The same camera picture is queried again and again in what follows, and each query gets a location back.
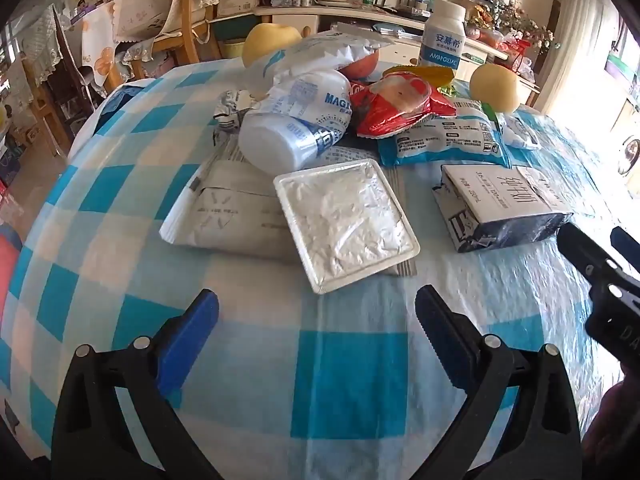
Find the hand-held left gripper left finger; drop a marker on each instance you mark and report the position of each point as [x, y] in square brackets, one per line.
[197, 325]

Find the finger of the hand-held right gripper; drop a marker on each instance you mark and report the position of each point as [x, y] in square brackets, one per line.
[582, 250]
[627, 247]

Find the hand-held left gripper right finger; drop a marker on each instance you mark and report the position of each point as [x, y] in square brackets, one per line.
[442, 335]

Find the grey milk carton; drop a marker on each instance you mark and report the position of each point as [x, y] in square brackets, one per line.
[500, 200]

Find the white plastic bottle blue print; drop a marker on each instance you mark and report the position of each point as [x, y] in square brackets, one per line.
[280, 135]

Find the yellow snack packet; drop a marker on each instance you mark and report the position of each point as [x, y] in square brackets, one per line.
[430, 74]

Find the red snack packet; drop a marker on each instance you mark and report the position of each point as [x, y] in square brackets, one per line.
[395, 105]

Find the person's right hand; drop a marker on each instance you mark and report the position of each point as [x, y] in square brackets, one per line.
[620, 430]

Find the blue checked tablecloth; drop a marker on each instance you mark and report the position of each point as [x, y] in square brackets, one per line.
[350, 385]

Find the grey white snack packet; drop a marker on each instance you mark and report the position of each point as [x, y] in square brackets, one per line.
[225, 210]

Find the small white packet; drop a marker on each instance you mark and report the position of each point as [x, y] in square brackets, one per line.
[520, 132]

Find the white plastic tray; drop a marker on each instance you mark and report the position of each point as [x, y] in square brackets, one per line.
[350, 220]

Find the blue white snack packet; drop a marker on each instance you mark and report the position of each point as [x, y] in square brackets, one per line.
[440, 140]

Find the yellow pear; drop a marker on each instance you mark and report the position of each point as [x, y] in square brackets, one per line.
[265, 45]
[495, 87]

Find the red gift bag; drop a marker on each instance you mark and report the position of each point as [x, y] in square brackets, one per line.
[517, 55]

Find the artificial flower arrangement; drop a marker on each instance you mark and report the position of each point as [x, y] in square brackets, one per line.
[520, 25]

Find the white blue cloth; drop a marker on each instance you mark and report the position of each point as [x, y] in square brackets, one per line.
[125, 97]

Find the white yogurt bottle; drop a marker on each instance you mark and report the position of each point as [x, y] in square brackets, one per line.
[442, 35]

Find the dark wooden chair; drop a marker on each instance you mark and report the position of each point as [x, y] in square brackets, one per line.
[65, 90]

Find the red apple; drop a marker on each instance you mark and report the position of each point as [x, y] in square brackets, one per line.
[362, 65]

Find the dining table orange print cloth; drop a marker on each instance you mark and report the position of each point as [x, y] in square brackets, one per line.
[102, 55]

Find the yellow pear left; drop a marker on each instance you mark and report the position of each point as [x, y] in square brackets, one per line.
[265, 45]

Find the large white blue bag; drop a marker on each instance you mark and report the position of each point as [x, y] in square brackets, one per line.
[320, 55]

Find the teal storage box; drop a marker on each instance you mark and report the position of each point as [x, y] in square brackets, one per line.
[235, 27]

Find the light wooden chair cloth cover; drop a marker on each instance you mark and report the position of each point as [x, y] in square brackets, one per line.
[187, 20]

